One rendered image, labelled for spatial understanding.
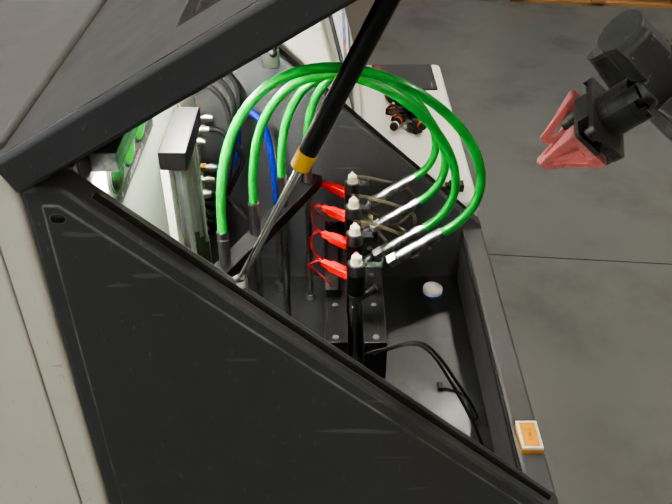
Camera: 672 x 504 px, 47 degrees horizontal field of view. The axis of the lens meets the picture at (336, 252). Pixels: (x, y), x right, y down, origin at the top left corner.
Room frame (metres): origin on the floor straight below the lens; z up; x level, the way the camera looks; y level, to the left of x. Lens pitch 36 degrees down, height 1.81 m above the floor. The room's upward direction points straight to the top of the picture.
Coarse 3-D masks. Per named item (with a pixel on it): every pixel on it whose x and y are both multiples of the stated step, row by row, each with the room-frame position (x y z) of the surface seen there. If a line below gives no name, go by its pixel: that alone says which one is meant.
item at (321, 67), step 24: (288, 72) 0.93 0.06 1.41; (312, 72) 0.93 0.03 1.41; (336, 72) 0.93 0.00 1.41; (384, 72) 0.94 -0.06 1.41; (432, 96) 0.94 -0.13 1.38; (240, 120) 0.93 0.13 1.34; (456, 120) 0.93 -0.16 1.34; (480, 168) 0.93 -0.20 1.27; (216, 192) 0.93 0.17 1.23; (480, 192) 0.93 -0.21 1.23; (216, 216) 0.94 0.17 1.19
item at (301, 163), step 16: (384, 0) 0.61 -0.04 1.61; (368, 16) 0.61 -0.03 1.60; (384, 16) 0.61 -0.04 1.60; (368, 32) 0.61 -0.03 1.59; (352, 48) 0.61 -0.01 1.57; (368, 48) 0.61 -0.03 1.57; (352, 64) 0.61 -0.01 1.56; (336, 80) 0.61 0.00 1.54; (352, 80) 0.61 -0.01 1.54; (336, 96) 0.61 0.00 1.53; (320, 112) 0.61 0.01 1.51; (336, 112) 0.61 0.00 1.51; (320, 128) 0.61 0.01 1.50; (304, 144) 0.62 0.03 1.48; (320, 144) 0.61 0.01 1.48; (304, 160) 0.61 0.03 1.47; (288, 192) 0.62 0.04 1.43; (272, 224) 0.62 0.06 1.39; (256, 256) 0.62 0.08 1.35; (240, 272) 0.63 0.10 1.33
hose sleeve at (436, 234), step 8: (432, 232) 0.94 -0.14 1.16; (440, 232) 0.93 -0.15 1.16; (416, 240) 0.94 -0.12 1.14; (424, 240) 0.93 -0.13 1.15; (432, 240) 0.93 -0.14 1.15; (440, 240) 0.93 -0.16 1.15; (408, 248) 0.94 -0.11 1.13; (416, 248) 0.93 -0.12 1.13; (424, 248) 0.93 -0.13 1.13; (400, 256) 0.93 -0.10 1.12; (408, 256) 0.93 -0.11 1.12
